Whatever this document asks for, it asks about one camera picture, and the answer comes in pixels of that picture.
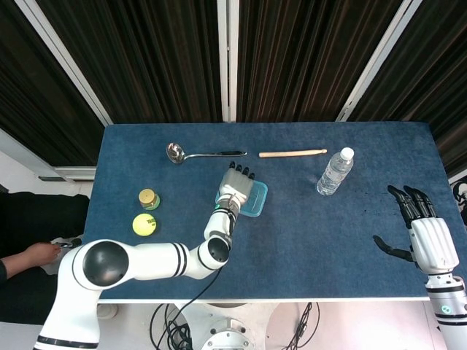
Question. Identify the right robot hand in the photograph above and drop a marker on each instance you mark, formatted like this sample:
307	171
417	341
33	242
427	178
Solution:
432	240

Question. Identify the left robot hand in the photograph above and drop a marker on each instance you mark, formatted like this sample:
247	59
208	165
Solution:
235	186

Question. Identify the teal plastic lid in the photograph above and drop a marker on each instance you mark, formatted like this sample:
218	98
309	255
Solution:
258	198

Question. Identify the clear plastic container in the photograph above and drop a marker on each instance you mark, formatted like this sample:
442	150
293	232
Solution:
256	204

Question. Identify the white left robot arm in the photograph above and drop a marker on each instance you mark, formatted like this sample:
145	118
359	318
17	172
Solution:
153	260

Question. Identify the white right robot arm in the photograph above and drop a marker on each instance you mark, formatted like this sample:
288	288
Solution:
450	313

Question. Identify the small jar with gold lid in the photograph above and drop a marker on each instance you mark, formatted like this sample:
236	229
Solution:
148	198

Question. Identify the wooden drumstick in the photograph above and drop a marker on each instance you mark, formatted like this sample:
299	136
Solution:
292	153

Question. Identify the stainless steel ladle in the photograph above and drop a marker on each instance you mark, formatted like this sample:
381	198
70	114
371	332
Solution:
175	152

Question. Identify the blue velvet table cover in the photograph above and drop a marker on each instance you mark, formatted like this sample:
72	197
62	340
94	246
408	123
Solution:
310	237

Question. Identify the yellow tennis ball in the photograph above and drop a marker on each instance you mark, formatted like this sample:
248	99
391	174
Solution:
144	225

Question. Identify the clear plastic water bottle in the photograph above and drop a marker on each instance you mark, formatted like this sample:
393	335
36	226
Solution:
333	175

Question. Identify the dark brown pleated curtain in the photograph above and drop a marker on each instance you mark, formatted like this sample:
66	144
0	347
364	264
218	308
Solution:
310	58
146	58
438	73
36	109

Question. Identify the black and silver handheld device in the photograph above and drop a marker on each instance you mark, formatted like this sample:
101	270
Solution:
69	244

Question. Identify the seated person in black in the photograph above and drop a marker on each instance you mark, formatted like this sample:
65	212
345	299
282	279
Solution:
33	218

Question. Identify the white frame post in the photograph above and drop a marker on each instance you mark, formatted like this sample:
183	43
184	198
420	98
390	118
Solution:
228	62
379	62
69	69

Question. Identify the white table frame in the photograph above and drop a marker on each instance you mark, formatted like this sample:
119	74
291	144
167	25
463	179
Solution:
292	302

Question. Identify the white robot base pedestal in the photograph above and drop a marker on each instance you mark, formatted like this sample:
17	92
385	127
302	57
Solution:
226	328

